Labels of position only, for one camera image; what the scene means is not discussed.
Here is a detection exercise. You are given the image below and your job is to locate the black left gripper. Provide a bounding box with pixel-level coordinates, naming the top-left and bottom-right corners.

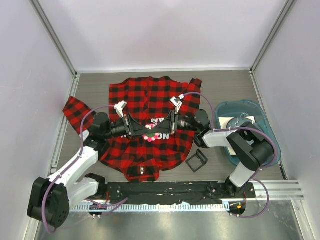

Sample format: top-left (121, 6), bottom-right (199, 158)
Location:
top-left (104, 113), bottom-right (152, 140)

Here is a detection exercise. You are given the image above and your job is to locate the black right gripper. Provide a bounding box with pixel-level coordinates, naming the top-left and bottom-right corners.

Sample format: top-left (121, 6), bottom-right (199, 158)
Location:
top-left (151, 110), bottom-right (199, 135)

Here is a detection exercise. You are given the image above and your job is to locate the pink white flower brooch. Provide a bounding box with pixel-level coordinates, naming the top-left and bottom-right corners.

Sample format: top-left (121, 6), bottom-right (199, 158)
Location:
top-left (142, 132), bottom-right (160, 143)

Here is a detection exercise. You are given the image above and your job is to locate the red black plaid shirt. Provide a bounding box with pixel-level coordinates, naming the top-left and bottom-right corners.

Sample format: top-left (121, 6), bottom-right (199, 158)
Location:
top-left (63, 76), bottom-right (202, 183)

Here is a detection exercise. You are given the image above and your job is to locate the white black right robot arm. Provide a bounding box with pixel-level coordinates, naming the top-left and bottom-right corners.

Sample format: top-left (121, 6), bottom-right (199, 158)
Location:
top-left (149, 109), bottom-right (278, 198)

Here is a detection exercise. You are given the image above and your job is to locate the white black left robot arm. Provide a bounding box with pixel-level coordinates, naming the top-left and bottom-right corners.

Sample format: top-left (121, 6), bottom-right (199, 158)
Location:
top-left (27, 112), bottom-right (151, 229)

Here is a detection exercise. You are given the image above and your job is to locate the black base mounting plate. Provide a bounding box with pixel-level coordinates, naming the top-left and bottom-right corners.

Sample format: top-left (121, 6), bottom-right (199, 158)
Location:
top-left (77, 180), bottom-right (257, 204)

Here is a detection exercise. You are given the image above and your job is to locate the blue round ceramic plate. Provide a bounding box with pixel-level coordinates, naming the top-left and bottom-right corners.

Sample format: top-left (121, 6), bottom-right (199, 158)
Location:
top-left (226, 117), bottom-right (255, 129)

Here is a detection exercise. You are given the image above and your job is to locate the teal plastic bin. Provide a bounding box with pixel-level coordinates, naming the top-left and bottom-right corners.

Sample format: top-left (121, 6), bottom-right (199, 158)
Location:
top-left (214, 100), bottom-right (281, 166)

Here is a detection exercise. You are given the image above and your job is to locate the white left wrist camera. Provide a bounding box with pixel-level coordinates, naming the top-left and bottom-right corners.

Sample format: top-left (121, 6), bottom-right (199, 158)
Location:
top-left (113, 100), bottom-right (127, 118)

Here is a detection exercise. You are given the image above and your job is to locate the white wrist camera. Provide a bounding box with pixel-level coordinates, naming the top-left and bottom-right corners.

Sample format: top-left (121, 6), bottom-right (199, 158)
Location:
top-left (170, 94), bottom-right (185, 114)
top-left (113, 100), bottom-right (127, 118)

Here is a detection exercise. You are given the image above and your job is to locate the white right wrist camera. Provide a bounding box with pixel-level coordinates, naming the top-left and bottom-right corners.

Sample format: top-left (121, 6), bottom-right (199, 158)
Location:
top-left (170, 94), bottom-right (185, 114)

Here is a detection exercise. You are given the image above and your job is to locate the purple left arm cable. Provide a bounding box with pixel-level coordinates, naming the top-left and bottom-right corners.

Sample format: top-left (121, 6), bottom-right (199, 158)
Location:
top-left (42, 104), bottom-right (130, 235)

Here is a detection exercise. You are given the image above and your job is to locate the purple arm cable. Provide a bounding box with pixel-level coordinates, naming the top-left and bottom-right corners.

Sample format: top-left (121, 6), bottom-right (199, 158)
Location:
top-left (42, 104), bottom-right (130, 235)
top-left (183, 91), bottom-right (280, 218)

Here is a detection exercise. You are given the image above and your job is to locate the small black square frame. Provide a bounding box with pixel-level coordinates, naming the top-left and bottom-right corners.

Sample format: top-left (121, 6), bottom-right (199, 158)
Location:
top-left (185, 149), bottom-right (209, 173)

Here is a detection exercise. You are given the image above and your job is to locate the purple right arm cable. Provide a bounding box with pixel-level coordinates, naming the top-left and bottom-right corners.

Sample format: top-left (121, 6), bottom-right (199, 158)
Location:
top-left (183, 91), bottom-right (280, 218)

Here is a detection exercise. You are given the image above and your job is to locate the aluminium front rail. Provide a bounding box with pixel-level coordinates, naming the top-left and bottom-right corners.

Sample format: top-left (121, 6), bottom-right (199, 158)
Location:
top-left (31, 179), bottom-right (306, 204)

